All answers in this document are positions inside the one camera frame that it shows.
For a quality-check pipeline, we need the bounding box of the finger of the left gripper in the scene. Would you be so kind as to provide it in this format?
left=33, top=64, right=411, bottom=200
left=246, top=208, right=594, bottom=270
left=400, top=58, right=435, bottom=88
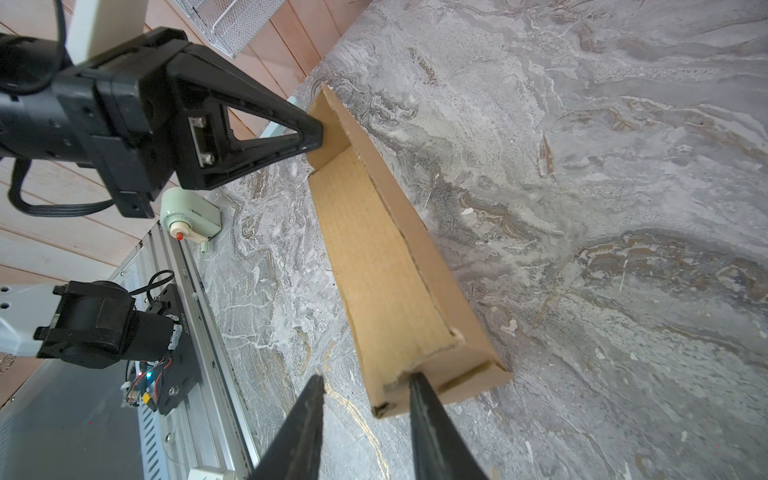
left=165, top=44, right=324, bottom=191

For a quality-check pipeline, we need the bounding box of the green pencil sharpener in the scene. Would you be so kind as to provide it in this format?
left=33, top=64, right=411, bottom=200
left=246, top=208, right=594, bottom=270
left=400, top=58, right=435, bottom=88
left=160, top=187, right=222, bottom=254

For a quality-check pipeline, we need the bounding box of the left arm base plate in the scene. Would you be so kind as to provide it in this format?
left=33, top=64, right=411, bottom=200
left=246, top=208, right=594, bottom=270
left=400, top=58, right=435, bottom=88
left=123, top=284, right=201, bottom=416

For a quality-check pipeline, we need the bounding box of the white wire mesh shelf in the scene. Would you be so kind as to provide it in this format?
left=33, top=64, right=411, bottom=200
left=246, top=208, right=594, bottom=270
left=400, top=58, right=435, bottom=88
left=176, top=0, right=284, bottom=59

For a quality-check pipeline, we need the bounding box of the brown cardboard box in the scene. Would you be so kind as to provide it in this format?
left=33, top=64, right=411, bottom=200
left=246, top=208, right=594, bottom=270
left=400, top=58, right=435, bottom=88
left=308, top=87, right=513, bottom=419

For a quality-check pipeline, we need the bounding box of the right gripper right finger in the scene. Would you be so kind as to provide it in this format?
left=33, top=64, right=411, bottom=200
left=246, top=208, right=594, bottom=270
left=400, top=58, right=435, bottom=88
left=409, top=372, right=488, bottom=480

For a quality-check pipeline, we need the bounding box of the aluminium rail front frame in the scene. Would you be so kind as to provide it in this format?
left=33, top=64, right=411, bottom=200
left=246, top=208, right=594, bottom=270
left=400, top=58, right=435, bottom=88
left=1, top=226, right=258, bottom=479

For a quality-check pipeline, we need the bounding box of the light blue small device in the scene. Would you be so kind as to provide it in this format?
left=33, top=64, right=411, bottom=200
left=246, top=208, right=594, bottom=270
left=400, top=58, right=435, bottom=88
left=259, top=94, right=304, bottom=139

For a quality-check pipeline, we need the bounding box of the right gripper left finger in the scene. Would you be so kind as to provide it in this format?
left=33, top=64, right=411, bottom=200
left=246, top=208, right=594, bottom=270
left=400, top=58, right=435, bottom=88
left=248, top=375, right=325, bottom=480

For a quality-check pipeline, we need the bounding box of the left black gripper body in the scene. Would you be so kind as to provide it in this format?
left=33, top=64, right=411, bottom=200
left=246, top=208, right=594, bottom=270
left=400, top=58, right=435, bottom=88
left=0, top=26, right=187, bottom=220

